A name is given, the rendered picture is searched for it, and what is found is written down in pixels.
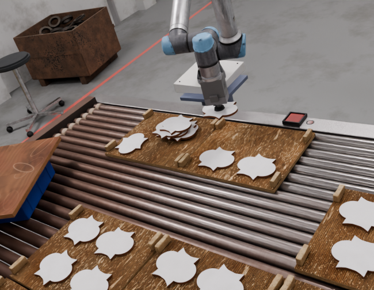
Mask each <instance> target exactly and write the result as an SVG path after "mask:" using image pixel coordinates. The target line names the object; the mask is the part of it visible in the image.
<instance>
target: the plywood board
mask: <svg viewBox="0 0 374 290"><path fill-rule="evenodd" d="M60 141H61V137H60V136H58V137H54V138H47V139H41V140H34V141H30V142H24V143H17V144H11V145H7V146H0V219H7V218H14V217H15V216H16V214H17V212H18V211H19V209H20V208H21V206H22V204H23V203H24V201H25V199H26V198H27V196H28V194H29V192H30V191H31V189H32V188H33V186H34V184H35V183H36V181H37V179H38V178H39V176H40V174H41V172H42V171H43V170H44V168H45V166H46V164H47V163H48V161H49V159H50V158H51V156H52V154H53V153H54V151H55V150H56V148H57V146H58V144H59V143H60Z"/></svg>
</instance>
